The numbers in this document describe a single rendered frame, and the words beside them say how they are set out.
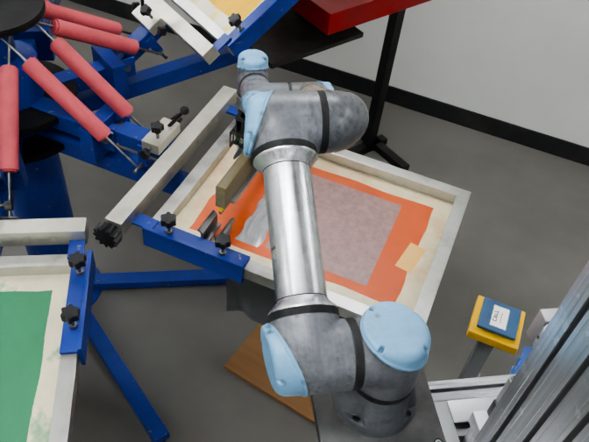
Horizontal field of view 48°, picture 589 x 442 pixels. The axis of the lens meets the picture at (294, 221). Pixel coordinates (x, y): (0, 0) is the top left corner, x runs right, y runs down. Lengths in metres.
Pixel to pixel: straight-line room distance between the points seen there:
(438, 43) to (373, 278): 2.21
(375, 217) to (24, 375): 1.03
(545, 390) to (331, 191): 1.22
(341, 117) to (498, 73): 2.69
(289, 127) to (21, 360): 0.88
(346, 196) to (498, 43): 1.93
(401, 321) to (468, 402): 0.38
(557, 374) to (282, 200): 0.51
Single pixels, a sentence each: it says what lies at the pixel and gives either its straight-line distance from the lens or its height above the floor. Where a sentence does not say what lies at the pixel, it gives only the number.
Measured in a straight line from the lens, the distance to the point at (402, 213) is 1.99.
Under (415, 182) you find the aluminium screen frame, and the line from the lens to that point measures 2.06.
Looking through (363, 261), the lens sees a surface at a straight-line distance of 1.84.
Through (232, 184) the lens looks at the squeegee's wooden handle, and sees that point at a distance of 1.75.
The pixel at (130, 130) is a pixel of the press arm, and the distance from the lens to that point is 2.07.
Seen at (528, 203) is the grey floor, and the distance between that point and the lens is 3.67.
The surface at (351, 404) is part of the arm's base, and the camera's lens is 1.18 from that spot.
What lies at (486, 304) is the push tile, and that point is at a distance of 1.82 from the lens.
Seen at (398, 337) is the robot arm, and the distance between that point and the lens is 1.05.
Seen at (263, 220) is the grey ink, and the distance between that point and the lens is 1.89.
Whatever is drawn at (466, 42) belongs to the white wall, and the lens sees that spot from 3.77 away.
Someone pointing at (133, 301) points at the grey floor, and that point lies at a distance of 2.92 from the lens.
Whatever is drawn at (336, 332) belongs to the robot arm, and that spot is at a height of 1.48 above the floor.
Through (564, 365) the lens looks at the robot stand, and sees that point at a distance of 0.88.
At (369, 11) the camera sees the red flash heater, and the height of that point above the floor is 1.06.
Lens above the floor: 2.34
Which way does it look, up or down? 46 degrees down
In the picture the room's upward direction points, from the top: 7 degrees clockwise
